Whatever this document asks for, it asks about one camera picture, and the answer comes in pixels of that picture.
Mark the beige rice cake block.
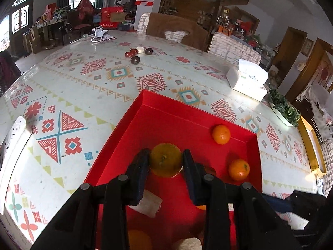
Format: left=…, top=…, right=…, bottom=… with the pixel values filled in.
left=129, top=190, right=163, bottom=218
left=171, top=237, right=202, bottom=250

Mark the yellow gift box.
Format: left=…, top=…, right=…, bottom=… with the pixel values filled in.
left=298, top=116, right=327, bottom=178

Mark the plate of green vegetables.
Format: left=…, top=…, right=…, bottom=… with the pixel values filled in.
left=269, top=89, right=300, bottom=127

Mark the white power strip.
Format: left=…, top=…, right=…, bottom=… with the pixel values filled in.
left=0, top=116, right=32, bottom=215

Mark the red shallow tray box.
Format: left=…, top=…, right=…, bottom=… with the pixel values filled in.
left=85, top=91, right=262, bottom=249

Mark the white tissue box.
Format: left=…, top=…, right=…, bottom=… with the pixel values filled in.
left=226, top=59, right=268, bottom=102

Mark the small dark candies group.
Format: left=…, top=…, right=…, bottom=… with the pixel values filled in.
left=125, top=46, right=154, bottom=65

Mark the white patterned chair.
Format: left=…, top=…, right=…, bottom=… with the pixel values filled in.
left=208, top=32, right=261, bottom=65

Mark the white face mask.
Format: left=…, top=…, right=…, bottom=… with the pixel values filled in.
left=91, top=26, right=116, bottom=44

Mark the red gift bag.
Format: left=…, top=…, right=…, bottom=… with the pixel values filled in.
left=100, top=6, right=126, bottom=29

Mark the brown padded chair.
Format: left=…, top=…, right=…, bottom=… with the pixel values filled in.
left=146, top=13, right=208, bottom=51

